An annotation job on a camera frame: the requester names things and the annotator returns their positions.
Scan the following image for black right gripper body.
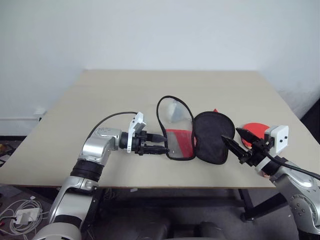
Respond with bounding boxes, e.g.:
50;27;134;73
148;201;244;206
241;138;274;168

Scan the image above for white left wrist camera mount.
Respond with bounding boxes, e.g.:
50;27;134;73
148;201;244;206
125;112;147;154

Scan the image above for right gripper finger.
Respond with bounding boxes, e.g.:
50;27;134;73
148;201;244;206
235;127;259;148
220;135;251;164

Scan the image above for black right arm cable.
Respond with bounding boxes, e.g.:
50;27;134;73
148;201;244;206
264;149;320;181

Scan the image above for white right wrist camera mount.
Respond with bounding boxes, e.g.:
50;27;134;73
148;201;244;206
254;124;290;174

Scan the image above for white floor cables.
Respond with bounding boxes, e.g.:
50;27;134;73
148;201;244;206
0;196;52;236

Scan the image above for black metal table frame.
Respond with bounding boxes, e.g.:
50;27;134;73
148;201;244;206
82;186;292;240

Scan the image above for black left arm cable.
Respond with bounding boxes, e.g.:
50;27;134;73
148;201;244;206
88;111;140;141

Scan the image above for red object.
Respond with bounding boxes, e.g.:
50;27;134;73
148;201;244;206
241;121;271;179

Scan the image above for white power adapter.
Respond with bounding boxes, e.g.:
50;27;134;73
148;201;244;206
14;207;43;225

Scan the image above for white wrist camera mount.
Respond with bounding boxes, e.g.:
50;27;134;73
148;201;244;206
125;112;147;154
254;124;290;174

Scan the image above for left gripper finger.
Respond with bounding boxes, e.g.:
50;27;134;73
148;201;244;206
143;144;171;155
146;133;167;144

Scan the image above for white wall cable trunking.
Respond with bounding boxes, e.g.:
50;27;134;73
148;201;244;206
0;116;41;124

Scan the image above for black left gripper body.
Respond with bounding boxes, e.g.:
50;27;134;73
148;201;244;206
132;129;149;157

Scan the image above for red black paddle case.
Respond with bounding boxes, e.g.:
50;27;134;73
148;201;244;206
156;95;236;166

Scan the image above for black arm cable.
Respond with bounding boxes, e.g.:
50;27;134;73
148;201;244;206
88;111;140;141
264;149;320;181

